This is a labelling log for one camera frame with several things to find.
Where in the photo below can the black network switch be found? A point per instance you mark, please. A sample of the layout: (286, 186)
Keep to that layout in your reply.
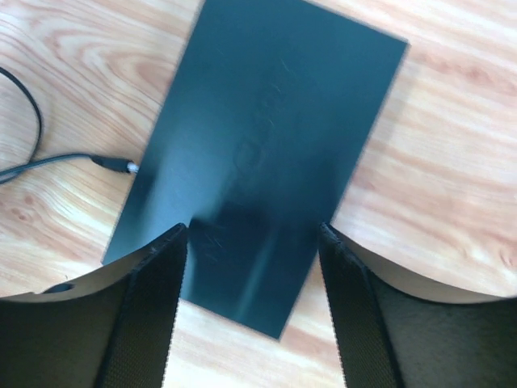
(256, 141)

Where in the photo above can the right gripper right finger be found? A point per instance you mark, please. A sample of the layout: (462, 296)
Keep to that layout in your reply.
(396, 328)

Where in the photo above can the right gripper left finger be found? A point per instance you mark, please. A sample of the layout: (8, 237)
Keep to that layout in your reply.
(109, 328)

